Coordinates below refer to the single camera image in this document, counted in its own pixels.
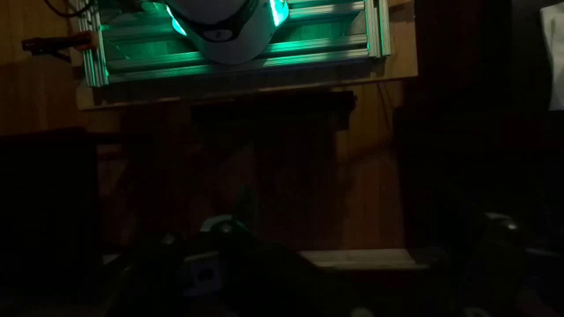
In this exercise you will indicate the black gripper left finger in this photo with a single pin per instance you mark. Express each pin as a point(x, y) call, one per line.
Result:
point(232, 258)

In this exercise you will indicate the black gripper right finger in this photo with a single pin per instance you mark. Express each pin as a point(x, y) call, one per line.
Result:
point(496, 258)

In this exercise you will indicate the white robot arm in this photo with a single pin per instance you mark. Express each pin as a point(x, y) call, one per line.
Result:
point(227, 27)

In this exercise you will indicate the dark wooden cabinet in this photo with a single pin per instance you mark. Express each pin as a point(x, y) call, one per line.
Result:
point(283, 170)

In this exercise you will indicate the white cloth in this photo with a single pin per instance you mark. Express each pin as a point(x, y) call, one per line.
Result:
point(556, 54)

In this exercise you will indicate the aluminium mounting frame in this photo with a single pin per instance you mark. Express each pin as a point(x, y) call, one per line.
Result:
point(329, 50)

